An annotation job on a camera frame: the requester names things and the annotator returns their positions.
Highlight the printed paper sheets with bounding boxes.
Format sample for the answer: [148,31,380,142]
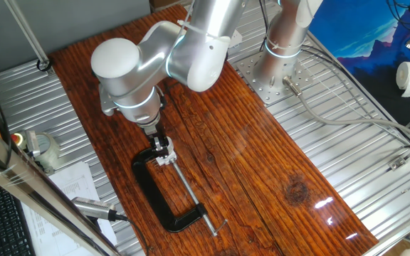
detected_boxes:
[21,161,119,256]

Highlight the silver ribbed handheld device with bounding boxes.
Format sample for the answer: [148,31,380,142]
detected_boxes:
[71,196,119,222]

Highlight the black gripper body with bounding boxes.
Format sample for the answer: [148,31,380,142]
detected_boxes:
[141,120,166,143]

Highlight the black handheld device cable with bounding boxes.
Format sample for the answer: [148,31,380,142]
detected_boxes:
[114,213,149,256]

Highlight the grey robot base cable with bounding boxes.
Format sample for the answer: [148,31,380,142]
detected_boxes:
[282,75,410,146]

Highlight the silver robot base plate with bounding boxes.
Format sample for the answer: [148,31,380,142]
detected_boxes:
[235,53,315,106]

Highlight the brown wooden board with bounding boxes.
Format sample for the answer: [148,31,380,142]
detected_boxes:
[48,4,379,256]

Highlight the black C-clamp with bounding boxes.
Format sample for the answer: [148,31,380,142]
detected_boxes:
[131,145,228,238]

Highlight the diagonal aluminium frame post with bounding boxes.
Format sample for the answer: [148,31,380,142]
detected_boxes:
[4,0,55,75]

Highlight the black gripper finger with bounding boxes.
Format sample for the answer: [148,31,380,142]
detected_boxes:
[150,137,165,158]
[159,132,172,157]

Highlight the steel frame beam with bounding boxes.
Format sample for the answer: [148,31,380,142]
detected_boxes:
[0,102,120,256]

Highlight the blue mountain poster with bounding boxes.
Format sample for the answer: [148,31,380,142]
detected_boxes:
[307,0,410,125]

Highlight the clear tape roll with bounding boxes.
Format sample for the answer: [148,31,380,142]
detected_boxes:
[30,132,62,174]

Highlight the white bulb socket adapter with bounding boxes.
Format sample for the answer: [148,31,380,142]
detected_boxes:
[154,151,178,167]

